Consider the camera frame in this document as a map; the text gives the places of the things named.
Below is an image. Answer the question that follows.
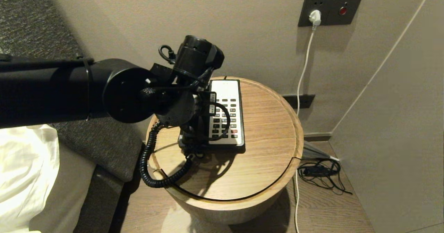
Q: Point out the black adapter with tangled cable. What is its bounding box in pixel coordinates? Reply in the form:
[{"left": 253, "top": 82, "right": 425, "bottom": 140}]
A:
[{"left": 297, "top": 158, "right": 353, "bottom": 195}]

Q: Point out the dark grey wall socket panel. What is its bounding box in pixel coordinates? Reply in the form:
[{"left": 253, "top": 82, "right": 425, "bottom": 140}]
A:
[{"left": 298, "top": 0, "right": 364, "bottom": 27}]

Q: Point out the round wooden side table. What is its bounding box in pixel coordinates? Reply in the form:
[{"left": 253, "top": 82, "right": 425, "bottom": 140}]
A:
[{"left": 146, "top": 76, "right": 305, "bottom": 225}]

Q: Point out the black telephone cord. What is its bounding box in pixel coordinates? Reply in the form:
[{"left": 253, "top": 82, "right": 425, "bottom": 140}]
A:
[{"left": 139, "top": 121, "right": 197, "bottom": 189}]

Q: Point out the transparent folded umbrella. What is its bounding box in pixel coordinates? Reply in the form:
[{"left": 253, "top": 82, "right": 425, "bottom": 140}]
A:
[{"left": 302, "top": 142, "right": 340, "bottom": 162}]

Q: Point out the white power plug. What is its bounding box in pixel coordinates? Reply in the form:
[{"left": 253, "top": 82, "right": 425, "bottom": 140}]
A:
[{"left": 309, "top": 10, "right": 322, "bottom": 31}]

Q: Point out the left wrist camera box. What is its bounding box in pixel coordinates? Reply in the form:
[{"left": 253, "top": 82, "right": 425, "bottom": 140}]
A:
[{"left": 207, "top": 91, "right": 217, "bottom": 116}]

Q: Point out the dark grey bed frame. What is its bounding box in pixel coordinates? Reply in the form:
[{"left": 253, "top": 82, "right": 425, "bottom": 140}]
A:
[{"left": 72, "top": 164, "right": 126, "bottom": 233}]

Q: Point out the beige bed sheet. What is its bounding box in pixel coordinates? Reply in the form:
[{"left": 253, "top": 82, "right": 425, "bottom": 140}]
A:
[{"left": 29, "top": 141, "right": 97, "bottom": 233}]

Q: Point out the white pillow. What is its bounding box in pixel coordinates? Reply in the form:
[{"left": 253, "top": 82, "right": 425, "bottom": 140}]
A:
[{"left": 0, "top": 124, "right": 60, "bottom": 233}]

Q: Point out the wooden baseboard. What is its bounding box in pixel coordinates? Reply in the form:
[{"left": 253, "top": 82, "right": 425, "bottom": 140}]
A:
[{"left": 304, "top": 132, "right": 332, "bottom": 142}]

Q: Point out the dark low wall plate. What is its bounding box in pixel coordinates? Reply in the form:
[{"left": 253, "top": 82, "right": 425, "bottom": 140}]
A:
[{"left": 282, "top": 94, "right": 316, "bottom": 109}]

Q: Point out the grey fabric bed headboard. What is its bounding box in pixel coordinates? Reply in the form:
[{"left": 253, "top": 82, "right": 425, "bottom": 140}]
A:
[{"left": 0, "top": 0, "right": 147, "bottom": 182}]

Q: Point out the white power cable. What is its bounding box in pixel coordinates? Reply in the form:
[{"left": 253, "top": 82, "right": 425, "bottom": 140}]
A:
[{"left": 294, "top": 26, "right": 317, "bottom": 233}]

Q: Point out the black and white desk telephone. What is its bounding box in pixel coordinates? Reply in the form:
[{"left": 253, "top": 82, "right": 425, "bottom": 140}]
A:
[{"left": 178, "top": 79, "right": 246, "bottom": 154}]

